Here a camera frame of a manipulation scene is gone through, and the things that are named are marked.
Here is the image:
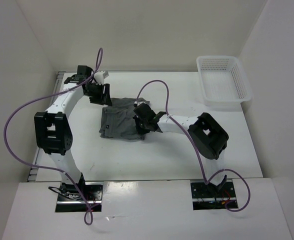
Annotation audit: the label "white plastic basket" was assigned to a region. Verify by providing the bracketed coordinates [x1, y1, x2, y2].
[196, 55, 253, 107]

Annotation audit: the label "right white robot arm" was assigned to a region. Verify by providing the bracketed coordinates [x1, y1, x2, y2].
[133, 102, 229, 197]

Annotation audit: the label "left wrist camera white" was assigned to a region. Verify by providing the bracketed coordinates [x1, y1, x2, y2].
[94, 71, 109, 85]

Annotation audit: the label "grey shorts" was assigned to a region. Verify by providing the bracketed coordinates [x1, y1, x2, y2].
[99, 97, 145, 142]

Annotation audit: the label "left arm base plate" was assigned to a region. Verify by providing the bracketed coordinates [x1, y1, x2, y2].
[49, 182, 103, 213]

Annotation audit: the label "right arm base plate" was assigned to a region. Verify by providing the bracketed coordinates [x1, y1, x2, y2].
[190, 180, 239, 211]

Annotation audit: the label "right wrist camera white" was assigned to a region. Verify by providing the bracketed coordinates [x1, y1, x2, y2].
[134, 100, 141, 106]

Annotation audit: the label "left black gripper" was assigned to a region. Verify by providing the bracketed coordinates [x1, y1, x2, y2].
[85, 82, 113, 107]

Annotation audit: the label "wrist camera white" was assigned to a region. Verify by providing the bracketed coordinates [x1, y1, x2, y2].
[94, 71, 109, 85]
[134, 100, 141, 106]

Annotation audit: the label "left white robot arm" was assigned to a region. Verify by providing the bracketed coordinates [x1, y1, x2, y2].
[34, 65, 112, 200]

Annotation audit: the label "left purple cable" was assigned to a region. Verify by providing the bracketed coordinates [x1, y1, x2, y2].
[3, 47, 105, 225]

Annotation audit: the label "aluminium table frame rail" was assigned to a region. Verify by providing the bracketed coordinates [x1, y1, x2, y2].
[27, 71, 66, 183]

